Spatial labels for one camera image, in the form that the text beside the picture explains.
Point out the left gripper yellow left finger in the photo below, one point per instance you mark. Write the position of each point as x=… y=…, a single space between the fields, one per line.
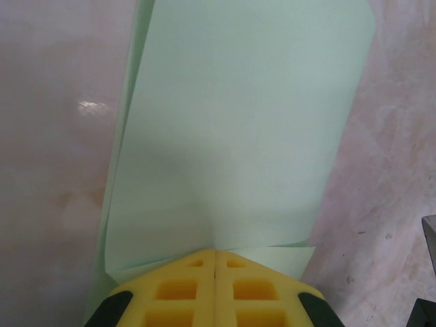
x=177 y=289

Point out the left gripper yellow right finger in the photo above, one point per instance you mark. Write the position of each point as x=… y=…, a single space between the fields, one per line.
x=255 y=289

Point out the light green paper sheet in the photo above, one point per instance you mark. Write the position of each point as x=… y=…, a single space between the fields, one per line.
x=238 y=136

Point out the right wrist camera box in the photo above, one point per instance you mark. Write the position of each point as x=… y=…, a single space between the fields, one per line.
x=430 y=228

